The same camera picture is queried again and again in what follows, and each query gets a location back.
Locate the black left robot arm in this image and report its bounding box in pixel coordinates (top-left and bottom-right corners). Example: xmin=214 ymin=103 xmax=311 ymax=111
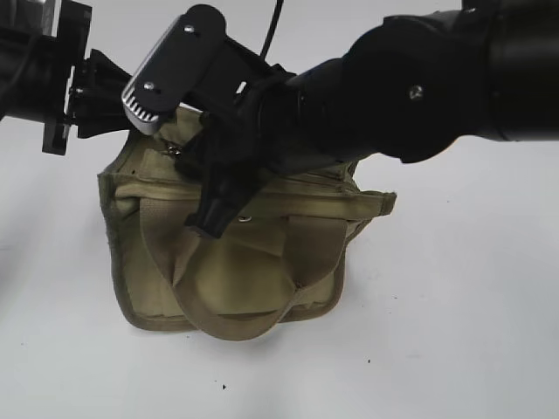
xmin=1 ymin=1 xmax=131 ymax=155

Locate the olive yellow canvas bag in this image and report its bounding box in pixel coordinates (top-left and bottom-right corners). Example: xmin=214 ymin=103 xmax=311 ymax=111
xmin=98 ymin=109 xmax=397 ymax=341

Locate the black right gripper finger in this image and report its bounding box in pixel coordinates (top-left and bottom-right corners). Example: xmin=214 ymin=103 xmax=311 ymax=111
xmin=184 ymin=168 xmax=266 ymax=239

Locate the black cable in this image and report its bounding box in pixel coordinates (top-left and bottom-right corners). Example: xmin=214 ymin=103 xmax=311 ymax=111
xmin=260 ymin=0 xmax=285 ymax=58

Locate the silver metal zipper pull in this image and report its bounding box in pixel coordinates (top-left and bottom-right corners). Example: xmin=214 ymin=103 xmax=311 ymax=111
xmin=165 ymin=144 xmax=182 ymax=158

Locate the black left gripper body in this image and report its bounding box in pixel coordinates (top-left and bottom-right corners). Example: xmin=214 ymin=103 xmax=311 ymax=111
xmin=42 ymin=1 xmax=132 ymax=154

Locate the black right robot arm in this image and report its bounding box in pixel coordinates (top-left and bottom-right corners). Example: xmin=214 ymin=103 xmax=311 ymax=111
xmin=176 ymin=1 xmax=558 ymax=238

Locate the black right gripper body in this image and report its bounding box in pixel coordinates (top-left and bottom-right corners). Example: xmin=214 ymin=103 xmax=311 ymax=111
xmin=176 ymin=37 xmax=314 ymax=175

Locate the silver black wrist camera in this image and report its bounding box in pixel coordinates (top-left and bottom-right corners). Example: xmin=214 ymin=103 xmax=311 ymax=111
xmin=121 ymin=4 xmax=226 ymax=135

